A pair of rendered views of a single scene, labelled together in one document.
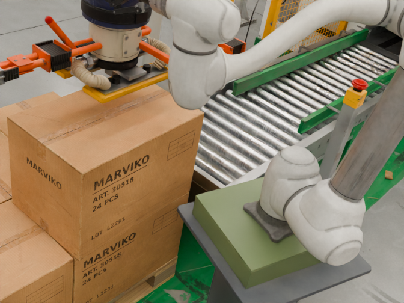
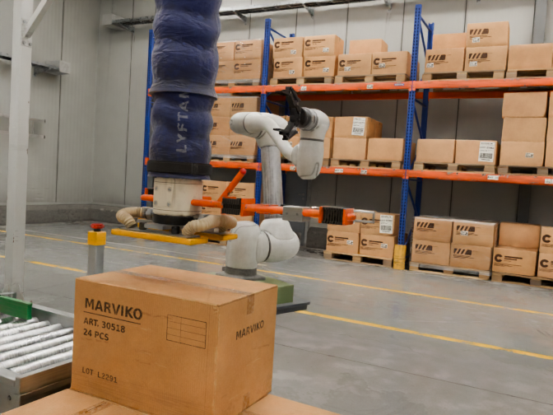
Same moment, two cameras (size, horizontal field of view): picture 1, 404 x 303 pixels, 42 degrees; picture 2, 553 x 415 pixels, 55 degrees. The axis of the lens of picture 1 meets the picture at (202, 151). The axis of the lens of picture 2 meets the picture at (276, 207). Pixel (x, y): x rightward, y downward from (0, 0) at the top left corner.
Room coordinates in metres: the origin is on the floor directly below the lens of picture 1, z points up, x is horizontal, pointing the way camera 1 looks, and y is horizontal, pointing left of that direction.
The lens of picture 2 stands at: (1.52, 2.28, 1.33)
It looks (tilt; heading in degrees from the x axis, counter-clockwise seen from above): 3 degrees down; 263
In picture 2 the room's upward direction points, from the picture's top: 3 degrees clockwise
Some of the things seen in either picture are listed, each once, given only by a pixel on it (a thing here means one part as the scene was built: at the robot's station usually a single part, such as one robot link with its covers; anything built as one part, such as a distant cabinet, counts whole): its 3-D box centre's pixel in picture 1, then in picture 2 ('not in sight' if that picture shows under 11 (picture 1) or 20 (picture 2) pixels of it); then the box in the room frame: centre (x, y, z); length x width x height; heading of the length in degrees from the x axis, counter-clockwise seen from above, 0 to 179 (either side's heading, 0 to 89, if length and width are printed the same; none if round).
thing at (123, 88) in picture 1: (131, 77); (192, 228); (1.57, 0.28, 1.13); 0.34 x 0.10 x 0.05; 146
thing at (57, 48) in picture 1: (52, 55); (238, 206); (1.42, 0.50, 1.23); 0.10 x 0.08 x 0.06; 56
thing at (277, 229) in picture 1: (285, 208); (238, 271); (1.35, -0.31, 0.87); 0.22 x 0.18 x 0.06; 128
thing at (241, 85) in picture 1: (305, 55); not in sight; (3.30, -0.55, 0.60); 1.60 x 0.10 x 0.09; 144
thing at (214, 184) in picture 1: (171, 156); (97, 358); (1.92, 0.13, 0.58); 0.70 x 0.03 x 0.06; 54
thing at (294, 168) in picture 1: (291, 181); (244, 244); (1.33, -0.29, 1.01); 0.18 x 0.16 x 0.22; 29
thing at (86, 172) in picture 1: (108, 157); (176, 336); (1.60, 0.35, 0.74); 0.60 x 0.40 x 0.40; 146
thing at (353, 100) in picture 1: (323, 178); (93, 324); (2.08, -0.61, 0.50); 0.07 x 0.07 x 1.00; 54
